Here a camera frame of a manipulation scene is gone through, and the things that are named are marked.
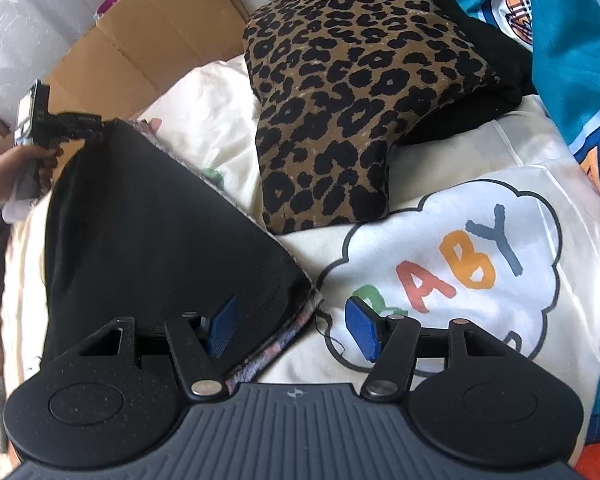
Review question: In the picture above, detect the black floral-lined garment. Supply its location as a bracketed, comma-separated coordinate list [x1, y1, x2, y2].
[42, 120, 321, 385]

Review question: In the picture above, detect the brown cardboard sheet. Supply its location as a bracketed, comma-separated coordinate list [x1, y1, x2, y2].
[0, 0, 254, 141]

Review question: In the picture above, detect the person's left hand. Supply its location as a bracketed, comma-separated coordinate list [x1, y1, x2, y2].
[0, 145, 64, 203]

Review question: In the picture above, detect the leopard print cushion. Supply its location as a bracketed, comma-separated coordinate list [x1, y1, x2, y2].
[244, 0, 500, 235]

